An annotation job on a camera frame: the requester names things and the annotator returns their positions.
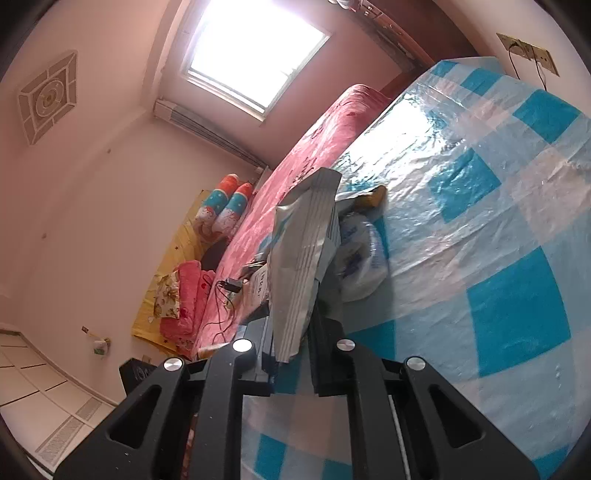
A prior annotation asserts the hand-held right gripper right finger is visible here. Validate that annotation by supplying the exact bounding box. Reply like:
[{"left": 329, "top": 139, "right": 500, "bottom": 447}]
[{"left": 311, "top": 318, "right": 541, "bottom": 480}]

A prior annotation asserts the pink folded quilt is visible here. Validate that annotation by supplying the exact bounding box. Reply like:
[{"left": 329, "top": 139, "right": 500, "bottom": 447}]
[{"left": 159, "top": 261, "right": 218, "bottom": 358}]

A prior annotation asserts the bed with red sheet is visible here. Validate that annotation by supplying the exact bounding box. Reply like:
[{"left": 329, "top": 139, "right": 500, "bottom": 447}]
[{"left": 185, "top": 84, "right": 393, "bottom": 361}]

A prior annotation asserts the yellowed wall socket plate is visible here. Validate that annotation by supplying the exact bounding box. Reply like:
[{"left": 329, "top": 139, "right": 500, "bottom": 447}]
[{"left": 496, "top": 32, "right": 560, "bottom": 77}]

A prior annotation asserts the floral pillow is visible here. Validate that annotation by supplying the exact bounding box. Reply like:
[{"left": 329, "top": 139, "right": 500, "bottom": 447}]
[{"left": 150, "top": 271, "right": 182, "bottom": 319}]

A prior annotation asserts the brown wooden wardrobe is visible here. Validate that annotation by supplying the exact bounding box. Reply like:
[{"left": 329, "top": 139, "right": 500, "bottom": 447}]
[{"left": 344, "top": 0, "right": 481, "bottom": 100}]

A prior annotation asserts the orange blue bolster pillow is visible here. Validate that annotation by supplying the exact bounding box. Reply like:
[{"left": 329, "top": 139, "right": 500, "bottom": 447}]
[
  {"left": 196, "top": 174, "right": 241, "bottom": 232},
  {"left": 215, "top": 182, "right": 254, "bottom": 236}
]

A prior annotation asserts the square ceiling ornament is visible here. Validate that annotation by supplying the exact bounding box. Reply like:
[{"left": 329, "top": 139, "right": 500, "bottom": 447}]
[{"left": 17, "top": 50, "right": 79, "bottom": 147}]

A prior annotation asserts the bright window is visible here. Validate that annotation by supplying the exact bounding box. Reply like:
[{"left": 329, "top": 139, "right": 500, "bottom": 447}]
[{"left": 178, "top": 0, "right": 333, "bottom": 123}]

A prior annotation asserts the wall hook with small bag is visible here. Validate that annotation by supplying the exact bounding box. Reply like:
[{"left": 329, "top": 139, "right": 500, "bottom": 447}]
[{"left": 82, "top": 325, "right": 112, "bottom": 356}]

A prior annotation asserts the grey plastic mailer bag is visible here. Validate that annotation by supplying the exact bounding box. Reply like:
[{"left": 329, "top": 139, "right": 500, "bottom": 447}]
[{"left": 268, "top": 167, "right": 343, "bottom": 363}]

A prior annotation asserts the black cloth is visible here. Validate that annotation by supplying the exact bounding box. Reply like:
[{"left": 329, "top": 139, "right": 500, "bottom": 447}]
[{"left": 202, "top": 242, "right": 228, "bottom": 271}]

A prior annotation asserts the dark nightstand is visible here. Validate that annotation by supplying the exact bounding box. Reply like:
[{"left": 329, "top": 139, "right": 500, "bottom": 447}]
[{"left": 119, "top": 357, "right": 160, "bottom": 400}]

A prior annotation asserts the yellow star-print sheet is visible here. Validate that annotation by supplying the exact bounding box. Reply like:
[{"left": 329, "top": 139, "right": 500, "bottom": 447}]
[{"left": 131, "top": 189, "right": 232, "bottom": 344}]

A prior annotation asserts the yellow crumpled wrapper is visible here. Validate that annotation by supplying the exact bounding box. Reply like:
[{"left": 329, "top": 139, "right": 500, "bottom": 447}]
[{"left": 335, "top": 185, "right": 387, "bottom": 214}]

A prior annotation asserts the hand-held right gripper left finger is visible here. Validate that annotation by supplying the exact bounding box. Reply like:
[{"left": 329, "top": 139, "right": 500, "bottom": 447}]
[{"left": 55, "top": 318, "right": 279, "bottom": 480}]

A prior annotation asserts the white booklet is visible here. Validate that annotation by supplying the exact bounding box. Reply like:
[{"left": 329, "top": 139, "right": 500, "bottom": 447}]
[{"left": 242, "top": 265, "right": 273, "bottom": 308}]

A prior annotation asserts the clear plastic bag blue print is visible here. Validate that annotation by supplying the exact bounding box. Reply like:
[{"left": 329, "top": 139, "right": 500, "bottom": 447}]
[{"left": 335, "top": 213, "right": 389, "bottom": 303}]

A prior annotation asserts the thin black charger cable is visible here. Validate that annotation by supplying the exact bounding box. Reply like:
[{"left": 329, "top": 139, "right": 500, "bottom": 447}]
[{"left": 198, "top": 277, "right": 237, "bottom": 352}]

